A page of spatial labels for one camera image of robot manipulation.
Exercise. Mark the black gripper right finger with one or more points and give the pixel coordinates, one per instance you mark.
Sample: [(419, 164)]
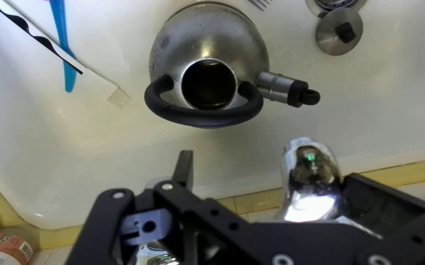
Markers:
[(397, 215)]

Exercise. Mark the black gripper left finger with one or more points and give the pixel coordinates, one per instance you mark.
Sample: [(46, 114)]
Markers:
[(124, 230)]

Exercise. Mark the chrome tap spout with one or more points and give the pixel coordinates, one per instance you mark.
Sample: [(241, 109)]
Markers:
[(309, 186)]

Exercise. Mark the white ceramic sink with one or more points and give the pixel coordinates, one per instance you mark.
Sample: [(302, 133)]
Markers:
[(74, 162)]

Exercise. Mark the round metal sink stopper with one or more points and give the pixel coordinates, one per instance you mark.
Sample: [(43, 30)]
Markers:
[(338, 31)]

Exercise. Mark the white black striped brush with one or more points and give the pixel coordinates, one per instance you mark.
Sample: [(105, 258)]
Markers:
[(55, 49)]

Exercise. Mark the metal drain strainer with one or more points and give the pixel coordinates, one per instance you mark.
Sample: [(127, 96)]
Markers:
[(337, 3)]

